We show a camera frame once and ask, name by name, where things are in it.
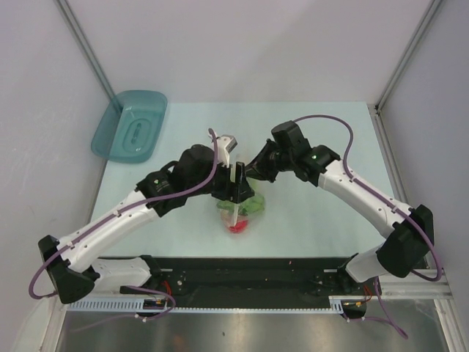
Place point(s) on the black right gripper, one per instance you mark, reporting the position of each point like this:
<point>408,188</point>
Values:
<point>254,169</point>

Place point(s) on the red fake tomato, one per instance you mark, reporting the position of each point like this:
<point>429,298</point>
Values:
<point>239,227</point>

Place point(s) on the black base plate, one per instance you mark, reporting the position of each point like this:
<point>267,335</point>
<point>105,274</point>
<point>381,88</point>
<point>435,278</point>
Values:
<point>277,283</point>

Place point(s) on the white cable duct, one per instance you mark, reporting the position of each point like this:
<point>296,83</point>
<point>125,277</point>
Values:
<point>158,305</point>

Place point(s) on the left aluminium corner post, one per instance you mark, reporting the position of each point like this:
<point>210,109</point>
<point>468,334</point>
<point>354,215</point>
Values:
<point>77,31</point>

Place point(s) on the teal plastic bin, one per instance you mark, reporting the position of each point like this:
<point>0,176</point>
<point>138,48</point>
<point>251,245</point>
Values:
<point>130,126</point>

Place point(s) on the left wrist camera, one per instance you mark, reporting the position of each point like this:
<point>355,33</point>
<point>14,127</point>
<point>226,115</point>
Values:
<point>225,144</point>

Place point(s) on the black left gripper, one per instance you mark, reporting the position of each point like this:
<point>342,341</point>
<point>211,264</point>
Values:
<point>236,192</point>

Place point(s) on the aluminium corner post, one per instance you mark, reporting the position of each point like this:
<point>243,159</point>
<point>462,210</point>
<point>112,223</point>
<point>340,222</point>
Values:
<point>77,31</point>
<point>424,25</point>

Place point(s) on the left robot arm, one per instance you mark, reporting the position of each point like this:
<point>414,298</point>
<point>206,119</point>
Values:
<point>74,262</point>

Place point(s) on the clear polka dot zip bag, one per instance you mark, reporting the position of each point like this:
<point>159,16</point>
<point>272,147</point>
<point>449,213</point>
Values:
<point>230,219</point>

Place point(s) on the right aluminium corner post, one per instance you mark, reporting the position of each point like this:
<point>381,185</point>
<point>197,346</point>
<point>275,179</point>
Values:
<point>424,25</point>

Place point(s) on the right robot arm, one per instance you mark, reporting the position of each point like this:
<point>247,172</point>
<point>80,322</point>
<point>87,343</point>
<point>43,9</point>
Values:
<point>408,231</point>

